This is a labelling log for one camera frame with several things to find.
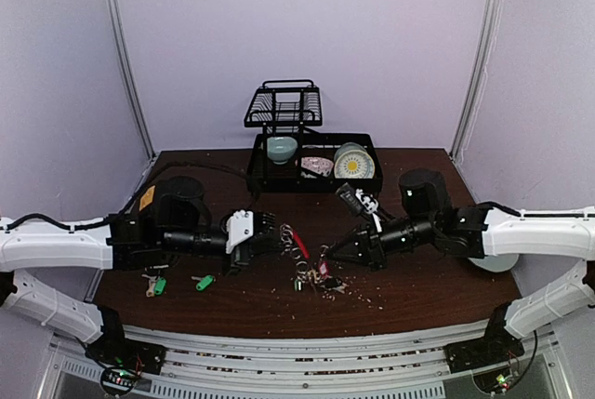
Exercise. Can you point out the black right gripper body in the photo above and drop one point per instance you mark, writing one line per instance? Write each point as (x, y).
(369, 245)

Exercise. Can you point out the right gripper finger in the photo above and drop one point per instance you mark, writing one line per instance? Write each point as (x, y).
(341, 238)
(359, 258)

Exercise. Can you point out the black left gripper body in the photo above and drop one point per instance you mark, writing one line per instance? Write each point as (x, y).
(239, 259)

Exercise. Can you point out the large keyring with red handle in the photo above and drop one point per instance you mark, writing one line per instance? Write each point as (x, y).
(309, 272)

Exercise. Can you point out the green tagged single key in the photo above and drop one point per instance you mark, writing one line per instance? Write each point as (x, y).
(203, 282)

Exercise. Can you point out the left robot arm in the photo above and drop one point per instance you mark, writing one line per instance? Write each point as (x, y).
(171, 221)

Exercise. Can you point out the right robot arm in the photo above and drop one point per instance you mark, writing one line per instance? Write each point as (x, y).
(484, 230)

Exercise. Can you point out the yellow daisy plate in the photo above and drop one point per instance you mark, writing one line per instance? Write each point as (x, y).
(354, 164)

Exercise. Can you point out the pink patterned bowl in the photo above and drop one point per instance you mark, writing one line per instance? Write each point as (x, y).
(314, 167)

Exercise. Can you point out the green tagged key bunch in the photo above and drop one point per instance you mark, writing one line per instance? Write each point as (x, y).
(156, 281)

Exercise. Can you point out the pale green plate behind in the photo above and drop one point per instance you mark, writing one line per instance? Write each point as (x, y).
(347, 147)

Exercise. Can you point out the celadon green bowl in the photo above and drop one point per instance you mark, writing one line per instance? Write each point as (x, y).
(281, 149)

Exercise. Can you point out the light green flower plate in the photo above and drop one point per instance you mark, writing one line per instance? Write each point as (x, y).
(496, 264)

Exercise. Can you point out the left base circuit board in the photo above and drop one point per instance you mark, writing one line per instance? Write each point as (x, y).
(117, 381)

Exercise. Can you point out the base circuit board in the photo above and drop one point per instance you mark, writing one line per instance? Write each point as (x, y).
(117, 381)
(496, 381)

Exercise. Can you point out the right base circuit board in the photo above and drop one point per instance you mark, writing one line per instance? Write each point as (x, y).
(496, 381)

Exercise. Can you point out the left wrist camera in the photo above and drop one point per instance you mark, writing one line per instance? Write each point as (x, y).
(243, 225)

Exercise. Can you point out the black wire dish rack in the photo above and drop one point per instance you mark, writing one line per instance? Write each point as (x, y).
(292, 108)

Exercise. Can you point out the aluminium front rail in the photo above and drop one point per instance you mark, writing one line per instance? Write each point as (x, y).
(405, 365)

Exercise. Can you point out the left aluminium frame post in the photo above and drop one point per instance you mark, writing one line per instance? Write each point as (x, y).
(126, 71)

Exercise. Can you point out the aluminium frame post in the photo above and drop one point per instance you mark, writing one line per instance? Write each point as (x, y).
(491, 13)
(126, 71)

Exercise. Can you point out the right aluminium frame post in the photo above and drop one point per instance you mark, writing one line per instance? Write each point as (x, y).
(491, 13)

